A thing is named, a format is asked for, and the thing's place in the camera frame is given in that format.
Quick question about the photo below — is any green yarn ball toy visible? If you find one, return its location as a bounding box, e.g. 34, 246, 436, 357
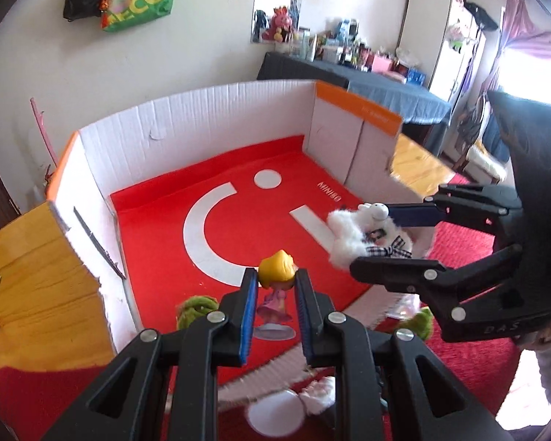
177, 296, 219, 330

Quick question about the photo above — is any white fluffy plush toy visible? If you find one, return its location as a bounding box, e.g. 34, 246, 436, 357
326, 203, 434, 271

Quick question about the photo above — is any blonde doll figurine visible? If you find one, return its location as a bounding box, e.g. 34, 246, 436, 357
253, 250, 298, 341

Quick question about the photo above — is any white round lid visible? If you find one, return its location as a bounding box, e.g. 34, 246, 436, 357
246, 389, 305, 438

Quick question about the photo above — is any purple curtain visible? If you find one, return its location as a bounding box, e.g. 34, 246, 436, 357
480, 0, 551, 94

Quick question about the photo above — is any white wardrobe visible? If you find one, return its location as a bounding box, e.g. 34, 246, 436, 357
398, 0, 481, 105

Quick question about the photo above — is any red woven mat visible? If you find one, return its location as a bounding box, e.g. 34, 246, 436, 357
0, 171, 525, 441

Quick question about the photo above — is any white orange cardboard box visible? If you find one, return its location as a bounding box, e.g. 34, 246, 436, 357
46, 81, 417, 351

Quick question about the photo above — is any pink plush toy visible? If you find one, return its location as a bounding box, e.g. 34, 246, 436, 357
262, 6, 293, 43

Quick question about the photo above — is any wall mirror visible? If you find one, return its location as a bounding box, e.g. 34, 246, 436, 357
249, 0, 310, 45

